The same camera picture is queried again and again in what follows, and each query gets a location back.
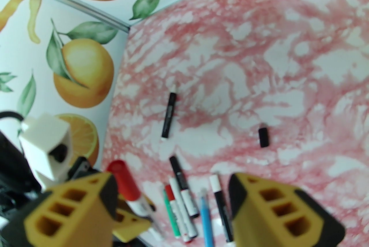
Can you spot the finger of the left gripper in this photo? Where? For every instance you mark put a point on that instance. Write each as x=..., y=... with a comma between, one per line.
x=82, y=168
x=129, y=225

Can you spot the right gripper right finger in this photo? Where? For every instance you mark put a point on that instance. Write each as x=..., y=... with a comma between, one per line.
x=250, y=228

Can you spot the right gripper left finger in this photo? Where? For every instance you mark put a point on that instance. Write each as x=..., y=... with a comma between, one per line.
x=92, y=217

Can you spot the white marker red end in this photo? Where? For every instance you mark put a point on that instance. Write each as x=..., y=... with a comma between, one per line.
x=121, y=176
x=170, y=194

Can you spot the slim black pen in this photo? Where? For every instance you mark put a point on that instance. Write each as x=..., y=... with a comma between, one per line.
x=220, y=202

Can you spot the slim green pen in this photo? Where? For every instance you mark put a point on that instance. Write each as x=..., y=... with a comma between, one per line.
x=171, y=214

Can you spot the slim blue pen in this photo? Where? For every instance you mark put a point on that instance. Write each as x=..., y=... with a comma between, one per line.
x=207, y=217

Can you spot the white marker black end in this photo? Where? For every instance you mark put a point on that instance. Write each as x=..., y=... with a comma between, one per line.
x=181, y=201

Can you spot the white marker dark label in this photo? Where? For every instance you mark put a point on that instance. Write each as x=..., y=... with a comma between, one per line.
x=175, y=166

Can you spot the black pen cap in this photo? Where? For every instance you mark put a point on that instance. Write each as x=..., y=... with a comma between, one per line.
x=263, y=137

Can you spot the black barrel marker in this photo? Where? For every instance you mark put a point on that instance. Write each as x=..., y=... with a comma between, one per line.
x=168, y=116

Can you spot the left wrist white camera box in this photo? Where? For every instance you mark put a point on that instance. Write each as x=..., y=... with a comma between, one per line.
x=43, y=136

